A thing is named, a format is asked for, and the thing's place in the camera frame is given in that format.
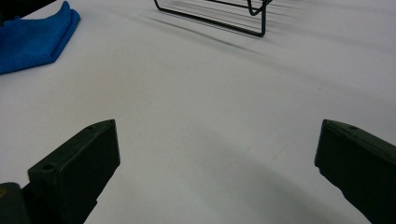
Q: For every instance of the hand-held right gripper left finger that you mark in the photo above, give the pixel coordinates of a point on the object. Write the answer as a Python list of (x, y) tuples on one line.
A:
[(77, 168)]

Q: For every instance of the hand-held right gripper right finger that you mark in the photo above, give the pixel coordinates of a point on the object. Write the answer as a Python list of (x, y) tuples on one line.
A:
[(358, 168)]

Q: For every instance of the blue cloth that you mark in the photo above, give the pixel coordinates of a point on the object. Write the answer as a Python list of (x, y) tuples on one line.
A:
[(31, 43)]

